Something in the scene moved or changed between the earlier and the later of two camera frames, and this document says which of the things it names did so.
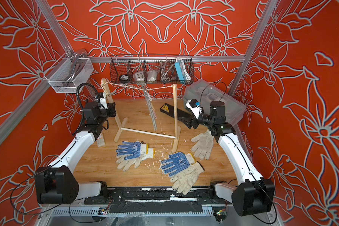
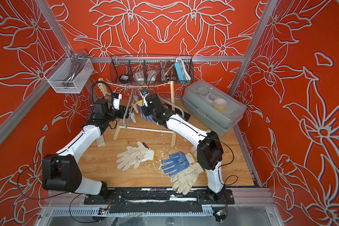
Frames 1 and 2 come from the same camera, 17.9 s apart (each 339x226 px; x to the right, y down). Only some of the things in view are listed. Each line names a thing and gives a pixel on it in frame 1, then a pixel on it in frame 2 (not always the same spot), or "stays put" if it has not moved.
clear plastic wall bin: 69,76 stays put
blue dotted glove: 135,148 -> 149,117
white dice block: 140,76 stays put
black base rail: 157,200 stays put
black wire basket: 141,68 stays put
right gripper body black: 196,122 -> 147,110
